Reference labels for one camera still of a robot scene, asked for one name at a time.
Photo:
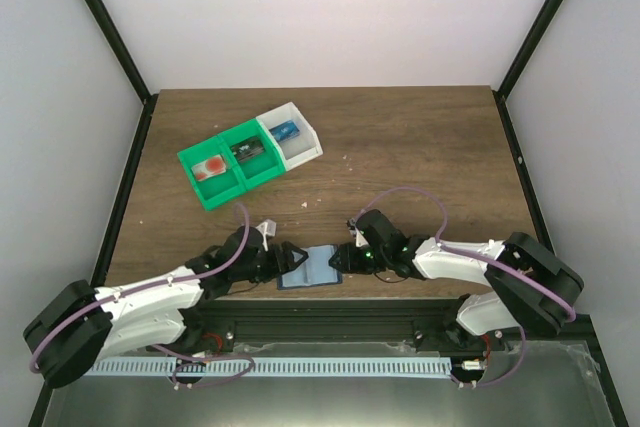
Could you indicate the black side rail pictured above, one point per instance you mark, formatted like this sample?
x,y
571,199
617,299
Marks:
x,y
532,197
116,217

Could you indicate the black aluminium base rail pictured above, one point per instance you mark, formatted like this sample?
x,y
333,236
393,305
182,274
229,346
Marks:
x,y
332,321

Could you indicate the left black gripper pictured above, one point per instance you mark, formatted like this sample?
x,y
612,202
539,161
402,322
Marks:
x,y
287,264

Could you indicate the light blue slotted cable duct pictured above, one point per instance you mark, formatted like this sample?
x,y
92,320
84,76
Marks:
x,y
396,367

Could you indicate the black credit card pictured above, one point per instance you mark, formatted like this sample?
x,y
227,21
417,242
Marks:
x,y
247,149

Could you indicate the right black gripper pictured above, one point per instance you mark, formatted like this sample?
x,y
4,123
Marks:
x,y
349,263

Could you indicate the right black frame post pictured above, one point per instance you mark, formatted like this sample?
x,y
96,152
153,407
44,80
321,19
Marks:
x,y
535,34

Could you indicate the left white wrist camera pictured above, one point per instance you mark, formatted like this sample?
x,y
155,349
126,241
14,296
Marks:
x,y
267,229

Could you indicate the black frame post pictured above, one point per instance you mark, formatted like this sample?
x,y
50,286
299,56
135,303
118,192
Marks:
x,y
535,34
117,45

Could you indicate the green bin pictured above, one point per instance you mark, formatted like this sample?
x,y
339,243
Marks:
x,y
262,168
215,191

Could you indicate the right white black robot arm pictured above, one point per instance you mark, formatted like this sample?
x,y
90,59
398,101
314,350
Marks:
x,y
472,316

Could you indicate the white red credit card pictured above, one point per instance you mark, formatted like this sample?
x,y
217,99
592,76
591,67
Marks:
x,y
209,168

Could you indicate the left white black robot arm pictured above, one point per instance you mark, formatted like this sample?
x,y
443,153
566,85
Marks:
x,y
83,325

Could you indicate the left black side rail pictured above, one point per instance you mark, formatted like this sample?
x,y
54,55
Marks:
x,y
116,217

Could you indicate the blue credit card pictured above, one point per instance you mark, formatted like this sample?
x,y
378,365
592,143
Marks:
x,y
285,131

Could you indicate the middle green bin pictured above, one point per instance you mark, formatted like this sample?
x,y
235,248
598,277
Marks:
x,y
262,168

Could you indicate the blue leather card holder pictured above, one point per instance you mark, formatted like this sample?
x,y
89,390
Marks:
x,y
315,271

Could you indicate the left green bin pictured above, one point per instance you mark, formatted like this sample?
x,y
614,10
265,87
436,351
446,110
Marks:
x,y
215,191

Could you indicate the grey metal sheet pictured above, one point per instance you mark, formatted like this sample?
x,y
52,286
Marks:
x,y
556,385

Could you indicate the left black frame post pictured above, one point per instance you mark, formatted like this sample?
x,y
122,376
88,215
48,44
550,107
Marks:
x,y
117,45

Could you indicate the right black side rail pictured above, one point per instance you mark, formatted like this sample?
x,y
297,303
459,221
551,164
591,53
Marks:
x,y
532,197

